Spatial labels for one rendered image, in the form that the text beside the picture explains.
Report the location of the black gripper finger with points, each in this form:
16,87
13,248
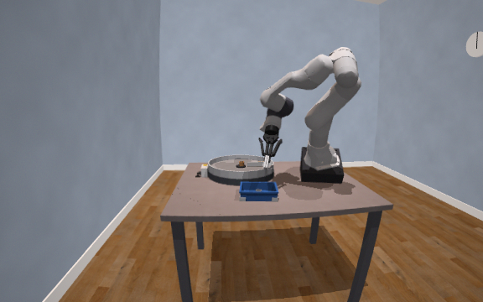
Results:
266,150
272,152

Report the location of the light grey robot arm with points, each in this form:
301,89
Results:
320,155

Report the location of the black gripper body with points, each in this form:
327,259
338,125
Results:
271,130

